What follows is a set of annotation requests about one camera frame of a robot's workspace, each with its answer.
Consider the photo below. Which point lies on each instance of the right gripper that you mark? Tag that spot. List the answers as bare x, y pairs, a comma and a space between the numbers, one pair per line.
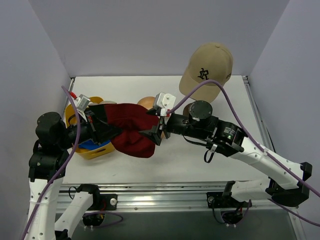
161, 129

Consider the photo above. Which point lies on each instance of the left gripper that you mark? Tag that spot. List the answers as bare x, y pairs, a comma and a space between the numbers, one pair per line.
93, 130

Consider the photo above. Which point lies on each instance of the dark red hat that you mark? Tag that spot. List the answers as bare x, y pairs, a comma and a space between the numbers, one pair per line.
131, 118

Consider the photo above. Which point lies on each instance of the beige baseball cap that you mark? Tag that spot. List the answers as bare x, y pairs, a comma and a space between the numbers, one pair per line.
210, 61

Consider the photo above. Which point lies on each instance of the black hat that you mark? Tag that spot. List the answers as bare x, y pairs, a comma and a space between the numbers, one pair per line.
102, 103

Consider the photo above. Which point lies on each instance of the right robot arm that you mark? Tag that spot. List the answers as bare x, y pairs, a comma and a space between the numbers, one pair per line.
201, 128

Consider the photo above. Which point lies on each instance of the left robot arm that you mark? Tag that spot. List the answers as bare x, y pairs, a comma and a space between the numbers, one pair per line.
47, 168

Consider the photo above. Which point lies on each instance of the light wooden hat stand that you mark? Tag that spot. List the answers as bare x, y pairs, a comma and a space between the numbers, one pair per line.
147, 102

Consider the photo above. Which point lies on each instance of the blue hat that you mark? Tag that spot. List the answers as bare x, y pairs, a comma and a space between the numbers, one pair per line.
90, 145

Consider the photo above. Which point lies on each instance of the yellow plastic basket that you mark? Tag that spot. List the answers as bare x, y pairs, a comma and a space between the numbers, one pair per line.
71, 120

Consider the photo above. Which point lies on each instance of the cream mannequin head stand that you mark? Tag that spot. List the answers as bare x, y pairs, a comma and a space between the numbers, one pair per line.
200, 109

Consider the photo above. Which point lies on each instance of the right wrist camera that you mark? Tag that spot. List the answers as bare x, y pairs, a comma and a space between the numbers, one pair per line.
163, 103

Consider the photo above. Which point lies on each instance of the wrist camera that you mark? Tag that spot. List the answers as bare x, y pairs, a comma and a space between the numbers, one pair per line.
81, 103
163, 103

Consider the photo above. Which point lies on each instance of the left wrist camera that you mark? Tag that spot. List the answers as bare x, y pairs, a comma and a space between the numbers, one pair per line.
81, 103

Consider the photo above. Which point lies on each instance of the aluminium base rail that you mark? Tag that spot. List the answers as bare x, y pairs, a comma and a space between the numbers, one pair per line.
162, 197

